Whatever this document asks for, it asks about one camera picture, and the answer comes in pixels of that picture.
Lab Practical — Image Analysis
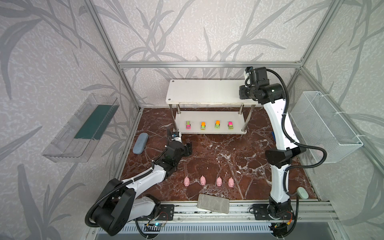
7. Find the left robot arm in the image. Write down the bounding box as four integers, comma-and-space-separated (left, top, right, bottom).
85, 140, 193, 236

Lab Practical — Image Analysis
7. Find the clear plastic wall bin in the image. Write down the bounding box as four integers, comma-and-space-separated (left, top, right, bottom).
42, 94, 120, 163

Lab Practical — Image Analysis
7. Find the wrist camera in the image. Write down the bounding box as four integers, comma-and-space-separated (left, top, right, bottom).
171, 131, 182, 143
245, 67, 270, 88

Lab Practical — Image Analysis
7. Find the pale green soap bar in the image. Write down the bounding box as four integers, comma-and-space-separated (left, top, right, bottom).
296, 187, 309, 200

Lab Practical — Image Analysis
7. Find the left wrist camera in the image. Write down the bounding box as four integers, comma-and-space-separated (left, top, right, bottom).
171, 131, 182, 143

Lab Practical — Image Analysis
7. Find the white two-tier shelf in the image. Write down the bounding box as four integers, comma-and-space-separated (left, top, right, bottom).
166, 80, 259, 135

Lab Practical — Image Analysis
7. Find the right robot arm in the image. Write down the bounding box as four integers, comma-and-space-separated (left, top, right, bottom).
239, 67, 328, 216

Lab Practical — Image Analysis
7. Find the green circuit board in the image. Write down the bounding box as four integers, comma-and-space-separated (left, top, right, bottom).
145, 222, 166, 232

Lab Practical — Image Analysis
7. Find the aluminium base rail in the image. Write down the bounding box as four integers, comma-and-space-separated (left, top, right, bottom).
128, 200, 340, 225

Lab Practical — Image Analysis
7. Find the pink toy pig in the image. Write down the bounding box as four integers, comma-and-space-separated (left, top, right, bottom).
184, 177, 190, 187
216, 177, 223, 187
228, 178, 235, 188
200, 176, 207, 186

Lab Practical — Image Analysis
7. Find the white wire mesh basket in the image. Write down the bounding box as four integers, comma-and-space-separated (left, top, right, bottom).
291, 91, 364, 164

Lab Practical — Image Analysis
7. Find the pink green mixer truck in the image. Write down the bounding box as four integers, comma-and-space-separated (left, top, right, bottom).
228, 122, 234, 130

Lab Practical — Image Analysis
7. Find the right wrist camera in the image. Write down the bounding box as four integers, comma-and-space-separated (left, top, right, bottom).
245, 67, 270, 88

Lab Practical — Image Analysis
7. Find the grey blue glasses case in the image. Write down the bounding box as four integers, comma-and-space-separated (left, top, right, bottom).
133, 133, 149, 155

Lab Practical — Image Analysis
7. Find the pink item in basket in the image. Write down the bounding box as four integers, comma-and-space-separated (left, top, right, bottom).
313, 143, 328, 158

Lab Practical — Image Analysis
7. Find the grey sponge block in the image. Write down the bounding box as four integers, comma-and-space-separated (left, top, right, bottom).
197, 194, 230, 214

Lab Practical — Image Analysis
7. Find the orange green mixer truck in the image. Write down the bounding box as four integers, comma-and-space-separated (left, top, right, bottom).
215, 120, 221, 129

